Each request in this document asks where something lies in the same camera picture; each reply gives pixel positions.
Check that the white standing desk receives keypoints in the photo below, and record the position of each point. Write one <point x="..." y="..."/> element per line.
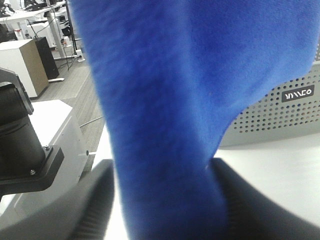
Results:
<point x="42" y="18"/>

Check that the black computer tower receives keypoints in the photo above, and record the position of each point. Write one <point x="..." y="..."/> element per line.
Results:
<point x="47" y="58"/>

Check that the grey perforated plastic basket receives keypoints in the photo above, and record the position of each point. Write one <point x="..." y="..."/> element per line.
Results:
<point x="289" y="110"/>

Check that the white beige cabinet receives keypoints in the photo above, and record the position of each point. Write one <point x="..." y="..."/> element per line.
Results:
<point x="22" y="57"/>

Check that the blue microfibre towel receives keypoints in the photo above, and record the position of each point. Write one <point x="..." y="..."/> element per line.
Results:
<point x="171" y="76"/>

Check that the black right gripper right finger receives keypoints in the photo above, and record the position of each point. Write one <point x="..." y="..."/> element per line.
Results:
<point x="252" y="216"/>

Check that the white robot base cart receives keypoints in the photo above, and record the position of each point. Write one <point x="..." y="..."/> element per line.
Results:
<point x="56" y="126"/>

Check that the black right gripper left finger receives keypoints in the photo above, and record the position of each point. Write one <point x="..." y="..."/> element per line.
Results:
<point x="82" y="213"/>

